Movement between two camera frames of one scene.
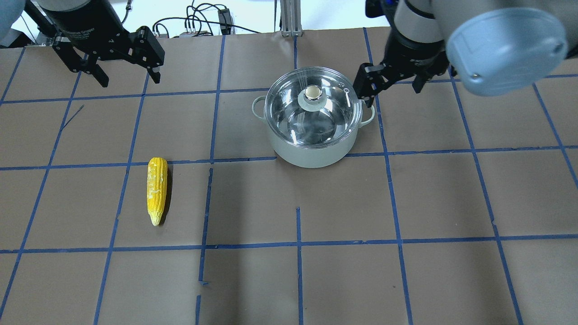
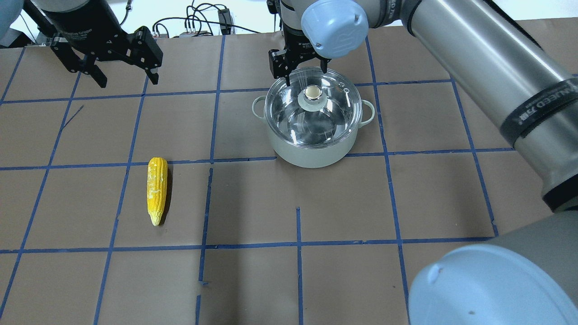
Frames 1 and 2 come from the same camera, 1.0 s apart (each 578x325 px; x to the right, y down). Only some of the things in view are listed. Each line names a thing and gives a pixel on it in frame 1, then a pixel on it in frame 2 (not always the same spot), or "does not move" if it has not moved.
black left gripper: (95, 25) does not move
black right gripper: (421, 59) -> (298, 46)
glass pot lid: (312, 107) does not move
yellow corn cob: (157, 178) does not move
